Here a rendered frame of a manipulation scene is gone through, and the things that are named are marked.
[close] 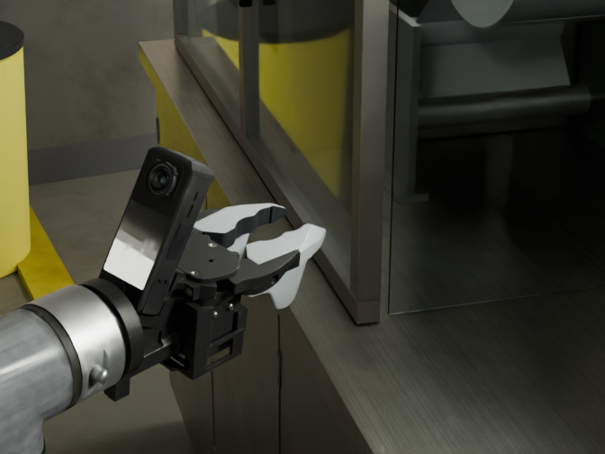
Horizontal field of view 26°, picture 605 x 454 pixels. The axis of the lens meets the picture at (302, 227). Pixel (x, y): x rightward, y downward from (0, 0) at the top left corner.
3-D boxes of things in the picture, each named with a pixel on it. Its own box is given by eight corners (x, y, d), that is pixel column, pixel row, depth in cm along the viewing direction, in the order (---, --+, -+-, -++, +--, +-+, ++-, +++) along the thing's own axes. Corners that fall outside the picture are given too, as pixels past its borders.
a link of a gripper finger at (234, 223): (249, 247, 109) (182, 293, 102) (256, 185, 106) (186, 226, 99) (281, 260, 107) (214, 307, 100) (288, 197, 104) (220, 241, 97)
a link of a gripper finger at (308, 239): (315, 280, 105) (222, 313, 100) (323, 216, 102) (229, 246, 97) (340, 298, 103) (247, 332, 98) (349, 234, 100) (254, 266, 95)
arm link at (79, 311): (10, 285, 87) (90, 339, 83) (64, 262, 91) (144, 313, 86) (11, 376, 91) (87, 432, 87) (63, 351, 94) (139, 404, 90)
